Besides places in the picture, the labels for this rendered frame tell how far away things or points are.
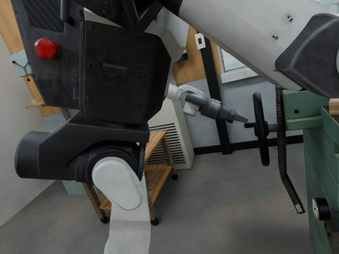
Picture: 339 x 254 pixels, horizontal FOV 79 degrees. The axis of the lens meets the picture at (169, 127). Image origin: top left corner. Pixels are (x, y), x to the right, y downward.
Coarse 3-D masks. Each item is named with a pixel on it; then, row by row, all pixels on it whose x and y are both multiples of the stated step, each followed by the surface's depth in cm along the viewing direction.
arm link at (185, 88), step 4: (180, 88) 93; (184, 88) 93; (188, 88) 94; (192, 88) 94; (176, 92) 92; (180, 92) 93; (188, 92) 98; (192, 92) 95; (196, 92) 94; (200, 92) 95; (176, 96) 93; (176, 100) 94
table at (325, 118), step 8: (328, 112) 59; (288, 120) 68; (296, 120) 66; (304, 120) 65; (312, 120) 64; (320, 120) 63; (328, 120) 58; (336, 120) 53; (288, 128) 67; (296, 128) 67; (304, 128) 66; (328, 128) 59; (336, 128) 52; (336, 136) 53
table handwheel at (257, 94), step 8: (256, 96) 74; (256, 104) 71; (256, 112) 69; (256, 120) 69; (264, 120) 68; (256, 128) 69; (264, 128) 67; (272, 128) 77; (312, 128) 74; (256, 136) 80; (264, 136) 67; (264, 144) 68; (264, 152) 69; (264, 160) 72
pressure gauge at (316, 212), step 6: (312, 198) 60; (318, 198) 58; (324, 198) 58; (312, 204) 61; (318, 204) 57; (324, 204) 56; (318, 210) 56; (324, 210) 55; (318, 216) 56; (324, 216) 56; (330, 216) 55; (324, 222) 59
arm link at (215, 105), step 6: (216, 102) 92; (210, 108) 92; (216, 108) 91; (222, 108) 91; (228, 108) 94; (210, 114) 93; (216, 114) 93; (222, 114) 91; (228, 114) 90; (234, 114) 88; (228, 120) 90
